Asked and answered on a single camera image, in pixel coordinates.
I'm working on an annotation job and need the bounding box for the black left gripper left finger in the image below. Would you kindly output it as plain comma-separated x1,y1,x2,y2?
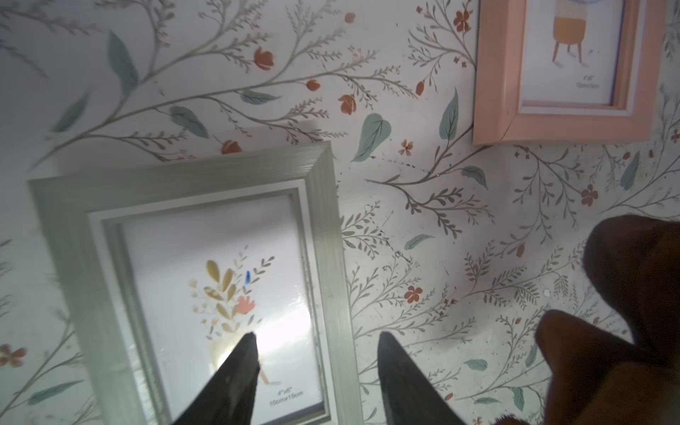
174,332,260,425

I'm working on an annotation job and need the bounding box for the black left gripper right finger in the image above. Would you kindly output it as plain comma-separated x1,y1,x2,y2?
377,332,464,425

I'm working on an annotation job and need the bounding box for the brown cloth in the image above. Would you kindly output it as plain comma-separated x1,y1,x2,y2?
491,213,680,425

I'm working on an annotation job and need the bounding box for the pink picture frame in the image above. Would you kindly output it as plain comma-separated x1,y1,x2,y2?
473,1,668,145

